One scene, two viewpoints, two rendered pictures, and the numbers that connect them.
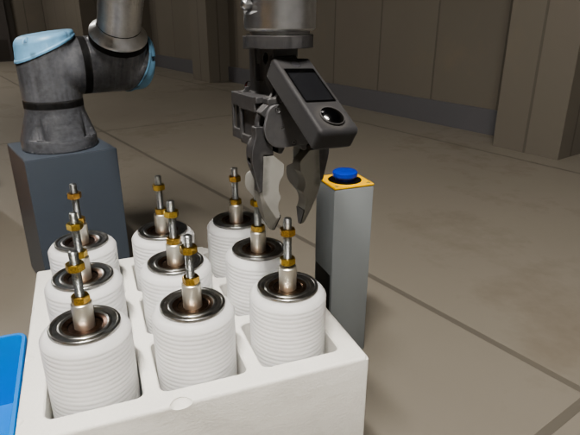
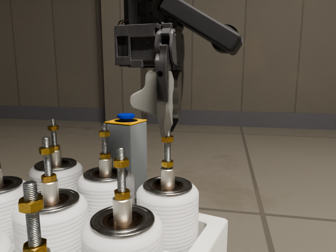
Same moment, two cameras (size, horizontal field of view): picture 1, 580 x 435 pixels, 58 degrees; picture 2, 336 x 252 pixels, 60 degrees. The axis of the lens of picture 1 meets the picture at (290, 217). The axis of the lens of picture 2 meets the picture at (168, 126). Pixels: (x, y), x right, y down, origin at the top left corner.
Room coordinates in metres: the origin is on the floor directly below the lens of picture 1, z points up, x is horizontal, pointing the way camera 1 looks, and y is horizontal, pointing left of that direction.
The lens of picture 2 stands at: (0.26, 0.29, 0.42)
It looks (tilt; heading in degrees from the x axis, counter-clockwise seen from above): 10 degrees down; 317
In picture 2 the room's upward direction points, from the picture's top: straight up
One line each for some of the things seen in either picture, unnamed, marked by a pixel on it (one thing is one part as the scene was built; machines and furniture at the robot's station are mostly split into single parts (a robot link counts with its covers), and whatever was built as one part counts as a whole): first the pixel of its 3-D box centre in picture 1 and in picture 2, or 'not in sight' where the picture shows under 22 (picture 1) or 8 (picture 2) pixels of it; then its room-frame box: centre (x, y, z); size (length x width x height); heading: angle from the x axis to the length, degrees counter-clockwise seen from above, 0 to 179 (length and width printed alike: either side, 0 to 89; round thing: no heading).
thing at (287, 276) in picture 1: (287, 277); (167, 178); (0.57, 0.00, 0.26); 0.02 x 0.02 x 0.03
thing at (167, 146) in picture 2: (287, 247); (167, 152); (0.57, 0.00, 0.31); 0.01 x 0.01 x 0.08
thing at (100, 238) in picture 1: (81, 242); not in sight; (0.71, 0.31, 0.25); 0.08 x 0.08 x 0.01
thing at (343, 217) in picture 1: (341, 267); (127, 185); (0.82, -0.09, 0.16); 0.07 x 0.07 x 0.31; 21
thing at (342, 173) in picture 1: (344, 176); (126, 118); (0.82, -0.09, 0.32); 0.04 x 0.04 x 0.02
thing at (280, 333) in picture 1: (287, 349); (167, 240); (0.57, 0.00, 0.16); 0.10 x 0.10 x 0.18
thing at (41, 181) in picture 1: (71, 211); not in sight; (1.10, 0.49, 0.15); 0.18 x 0.18 x 0.30; 36
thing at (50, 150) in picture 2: (171, 213); (46, 150); (0.64, 0.16, 0.32); 0.02 x 0.02 x 0.01; 59
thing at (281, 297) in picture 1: (287, 286); (167, 186); (0.57, 0.00, 0.25); 0.08 x 0.08 x 0.01
